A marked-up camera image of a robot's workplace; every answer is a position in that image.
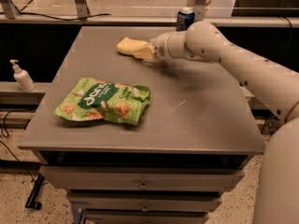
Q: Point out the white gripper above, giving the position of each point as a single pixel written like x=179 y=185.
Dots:
x=162 y=48

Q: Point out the yellow sponge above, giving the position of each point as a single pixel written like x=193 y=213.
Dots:
x=128 y=45

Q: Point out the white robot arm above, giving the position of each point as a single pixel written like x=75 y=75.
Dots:
x=275 y=86

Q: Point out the blue soda can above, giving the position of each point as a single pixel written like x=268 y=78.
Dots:
x=185 y=18

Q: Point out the green snack bag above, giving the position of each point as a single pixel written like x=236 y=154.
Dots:
x=94 y=99

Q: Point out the grey drawer cabinet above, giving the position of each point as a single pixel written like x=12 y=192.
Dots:
x=189 y=148

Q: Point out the white pump bottle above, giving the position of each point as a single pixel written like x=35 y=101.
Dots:
x=22 y=77

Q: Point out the black metal floor stand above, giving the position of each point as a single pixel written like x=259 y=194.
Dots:
x=31 y=202

